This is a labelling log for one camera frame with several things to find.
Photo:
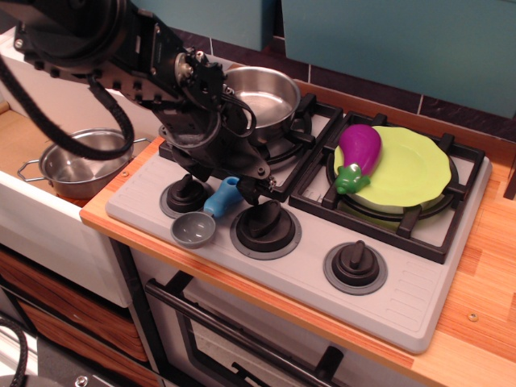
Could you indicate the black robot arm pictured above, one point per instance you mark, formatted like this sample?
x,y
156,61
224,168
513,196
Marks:
x,y
114,45

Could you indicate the black middle stove knob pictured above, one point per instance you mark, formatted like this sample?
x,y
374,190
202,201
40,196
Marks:
x,y
266,232

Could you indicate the grey toy stove top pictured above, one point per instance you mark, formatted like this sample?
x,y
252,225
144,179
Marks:
x,y
404,311

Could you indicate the purple toy eggplant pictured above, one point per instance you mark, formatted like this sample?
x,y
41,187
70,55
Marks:
x,y
361,147

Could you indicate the black right burner grate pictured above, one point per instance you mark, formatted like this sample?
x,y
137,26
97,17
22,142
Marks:
x,y
427,230

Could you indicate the black stove knob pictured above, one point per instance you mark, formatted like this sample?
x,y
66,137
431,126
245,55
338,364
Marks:
x,y
266,232
183,196
355,268

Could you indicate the steel saucepan with wire handle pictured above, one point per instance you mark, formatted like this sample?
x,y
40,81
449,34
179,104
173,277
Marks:
x,y
272,96

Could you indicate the oven door with black handle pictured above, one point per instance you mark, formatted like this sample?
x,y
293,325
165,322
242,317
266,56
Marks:
x,y
171,295

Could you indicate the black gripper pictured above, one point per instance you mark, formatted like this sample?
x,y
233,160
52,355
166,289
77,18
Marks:
x,y
208,147

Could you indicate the light green plate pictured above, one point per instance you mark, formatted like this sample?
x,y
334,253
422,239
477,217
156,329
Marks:
x,y
412,171

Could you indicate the black right stove knob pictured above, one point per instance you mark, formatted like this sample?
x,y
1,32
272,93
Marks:
x,y
355,268

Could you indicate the white toy sink unit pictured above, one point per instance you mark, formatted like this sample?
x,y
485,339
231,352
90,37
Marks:
x,y
34,221

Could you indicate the black left stove knob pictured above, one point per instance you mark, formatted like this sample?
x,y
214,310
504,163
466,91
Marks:
x,y
183,196

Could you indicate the blue handled grey spoon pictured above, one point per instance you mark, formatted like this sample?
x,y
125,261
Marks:
x,y
196,229

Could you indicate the wooden drawer fronts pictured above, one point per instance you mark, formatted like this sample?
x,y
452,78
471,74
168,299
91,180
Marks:
x,y
76,319

